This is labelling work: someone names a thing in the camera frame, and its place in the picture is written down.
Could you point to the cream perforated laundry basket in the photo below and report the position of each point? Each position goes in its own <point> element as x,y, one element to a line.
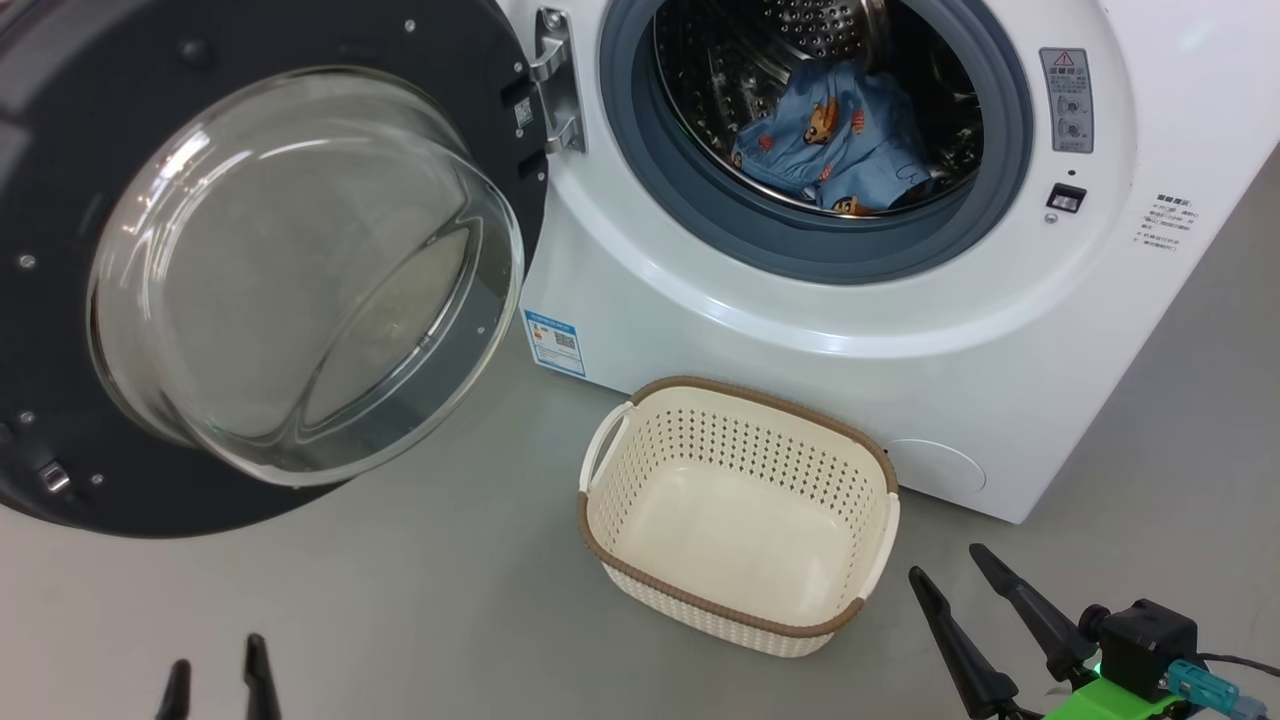
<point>740,520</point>

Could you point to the small printed text label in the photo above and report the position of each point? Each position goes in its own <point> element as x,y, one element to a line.
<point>1162,222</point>

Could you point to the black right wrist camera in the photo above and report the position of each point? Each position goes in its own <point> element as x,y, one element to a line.
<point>1150,640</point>

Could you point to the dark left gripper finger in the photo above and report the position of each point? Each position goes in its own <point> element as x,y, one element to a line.
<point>262,685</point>
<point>175,695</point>

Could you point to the silver metal door hinge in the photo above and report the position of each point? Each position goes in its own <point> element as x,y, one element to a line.
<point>556,80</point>

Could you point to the round white filter cover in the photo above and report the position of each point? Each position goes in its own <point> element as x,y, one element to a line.
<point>935,466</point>

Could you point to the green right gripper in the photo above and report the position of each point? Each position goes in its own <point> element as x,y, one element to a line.
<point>1110,705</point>

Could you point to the blue energy label sticker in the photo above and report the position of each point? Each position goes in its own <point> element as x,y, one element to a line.
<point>554,342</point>

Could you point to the white front-load washing machine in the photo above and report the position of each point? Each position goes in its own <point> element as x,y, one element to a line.
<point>900,380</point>

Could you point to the grey warning sticker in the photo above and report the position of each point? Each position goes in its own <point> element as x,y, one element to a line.
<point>1066,100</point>

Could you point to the blue bear-print garment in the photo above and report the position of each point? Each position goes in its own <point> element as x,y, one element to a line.
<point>895,180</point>
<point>815,120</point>

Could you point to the black door latch slot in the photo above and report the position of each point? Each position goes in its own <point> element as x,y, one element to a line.
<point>1066,198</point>

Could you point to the black round glass washer door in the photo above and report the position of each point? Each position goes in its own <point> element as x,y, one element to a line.
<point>60,150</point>

